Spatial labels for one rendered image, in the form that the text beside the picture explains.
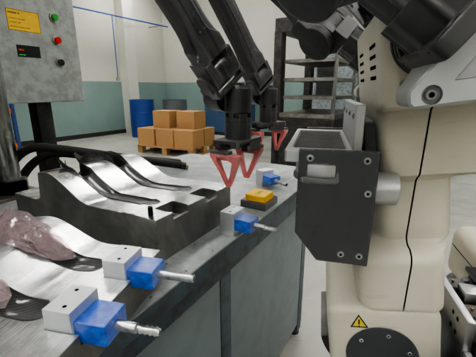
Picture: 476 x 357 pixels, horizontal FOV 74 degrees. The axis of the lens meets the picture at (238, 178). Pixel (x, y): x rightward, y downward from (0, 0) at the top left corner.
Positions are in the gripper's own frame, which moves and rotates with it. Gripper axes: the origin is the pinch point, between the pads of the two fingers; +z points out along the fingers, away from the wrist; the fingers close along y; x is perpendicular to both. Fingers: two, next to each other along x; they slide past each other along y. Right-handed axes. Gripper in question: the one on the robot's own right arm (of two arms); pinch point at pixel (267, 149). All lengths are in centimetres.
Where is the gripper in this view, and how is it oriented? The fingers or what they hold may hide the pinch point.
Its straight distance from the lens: 107.0
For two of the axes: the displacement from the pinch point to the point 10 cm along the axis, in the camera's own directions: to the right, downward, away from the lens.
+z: 0.0, 9.6, 2.8
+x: 5.5, 2.4, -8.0
